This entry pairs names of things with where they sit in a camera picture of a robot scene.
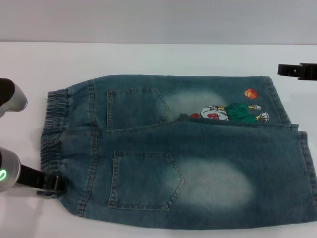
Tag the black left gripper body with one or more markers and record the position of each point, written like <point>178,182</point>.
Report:
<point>31,177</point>

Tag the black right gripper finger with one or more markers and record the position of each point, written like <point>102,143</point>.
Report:
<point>289,69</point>

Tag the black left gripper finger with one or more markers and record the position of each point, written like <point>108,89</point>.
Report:
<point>47,193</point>
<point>57,184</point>

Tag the blue denim shorts cartoon print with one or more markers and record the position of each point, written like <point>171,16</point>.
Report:
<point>173,153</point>

